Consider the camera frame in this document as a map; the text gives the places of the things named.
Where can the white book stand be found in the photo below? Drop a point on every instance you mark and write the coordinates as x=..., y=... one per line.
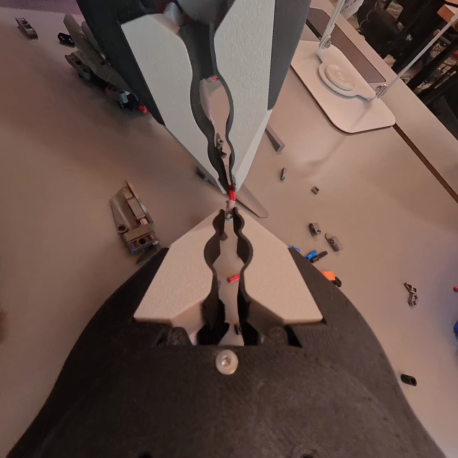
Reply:
x=357, y=111

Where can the light grey lego connector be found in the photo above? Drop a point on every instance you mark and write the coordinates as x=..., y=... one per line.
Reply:
x=229, y=214

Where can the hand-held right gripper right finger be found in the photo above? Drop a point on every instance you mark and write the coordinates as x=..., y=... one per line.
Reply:
x=282, y=286

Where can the small lego pieces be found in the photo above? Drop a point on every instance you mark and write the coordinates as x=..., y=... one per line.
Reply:
x=315, y=229

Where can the orange lego piece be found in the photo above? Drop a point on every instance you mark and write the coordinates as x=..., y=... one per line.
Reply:
x=328, y=275

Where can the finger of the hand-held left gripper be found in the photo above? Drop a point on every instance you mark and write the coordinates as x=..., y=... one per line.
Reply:
x=161, y=71
x=250, y=64

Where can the partly built lego model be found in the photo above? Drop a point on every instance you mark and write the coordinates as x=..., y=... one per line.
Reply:
x=84, y=46

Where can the dark grey lego blade piece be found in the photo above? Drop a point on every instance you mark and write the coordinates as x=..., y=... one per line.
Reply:
x=27, y=28

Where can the grey lego panel assembly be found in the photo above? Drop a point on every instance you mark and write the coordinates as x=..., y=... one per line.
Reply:
x=134, y=229

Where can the black lego blade piece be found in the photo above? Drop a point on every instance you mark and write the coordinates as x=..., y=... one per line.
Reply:
x=67, y=39

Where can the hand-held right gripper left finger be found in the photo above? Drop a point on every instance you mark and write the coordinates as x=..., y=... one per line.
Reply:
x=175, y=282

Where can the black lego cone piece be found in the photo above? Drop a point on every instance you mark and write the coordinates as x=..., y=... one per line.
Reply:
x=406, y=377

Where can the red lego pin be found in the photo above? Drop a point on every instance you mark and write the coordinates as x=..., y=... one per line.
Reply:
x=234, y=278
x=232, y=195

